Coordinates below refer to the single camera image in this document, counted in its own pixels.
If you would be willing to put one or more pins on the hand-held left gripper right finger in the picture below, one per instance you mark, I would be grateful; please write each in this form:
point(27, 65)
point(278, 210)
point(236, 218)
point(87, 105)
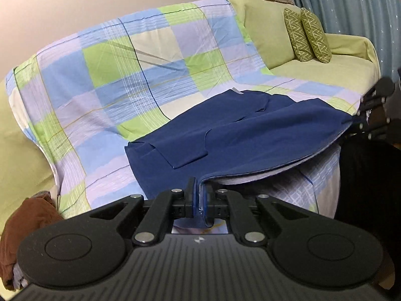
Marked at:
point(207, 205)

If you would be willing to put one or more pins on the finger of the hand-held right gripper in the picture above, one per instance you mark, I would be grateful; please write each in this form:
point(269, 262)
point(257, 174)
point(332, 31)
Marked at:
point(377, 95)
point(368, 130)

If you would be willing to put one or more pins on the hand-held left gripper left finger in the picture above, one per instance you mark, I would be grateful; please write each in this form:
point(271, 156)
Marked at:
point(191, 200)

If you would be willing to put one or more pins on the navy blue garment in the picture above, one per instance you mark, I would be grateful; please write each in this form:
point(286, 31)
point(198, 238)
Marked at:
point(250, 131)

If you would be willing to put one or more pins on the green zigzag patterned pillow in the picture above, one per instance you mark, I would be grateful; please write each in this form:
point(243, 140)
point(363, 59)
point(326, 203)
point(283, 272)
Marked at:
point(318, 34)
point(297, 34)

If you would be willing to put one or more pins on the blue grey curtain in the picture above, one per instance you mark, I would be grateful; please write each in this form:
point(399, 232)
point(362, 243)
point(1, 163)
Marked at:
point(351, 6)

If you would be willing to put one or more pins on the light green sofa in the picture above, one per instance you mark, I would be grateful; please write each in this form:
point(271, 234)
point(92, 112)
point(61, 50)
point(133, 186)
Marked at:
point(272, 31)

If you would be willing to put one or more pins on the checkered blue green blanket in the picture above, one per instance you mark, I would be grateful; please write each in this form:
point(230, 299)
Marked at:
point(109, 84)

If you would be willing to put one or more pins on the brown cloth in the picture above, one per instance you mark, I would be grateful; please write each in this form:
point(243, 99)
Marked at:
point(28, 222)

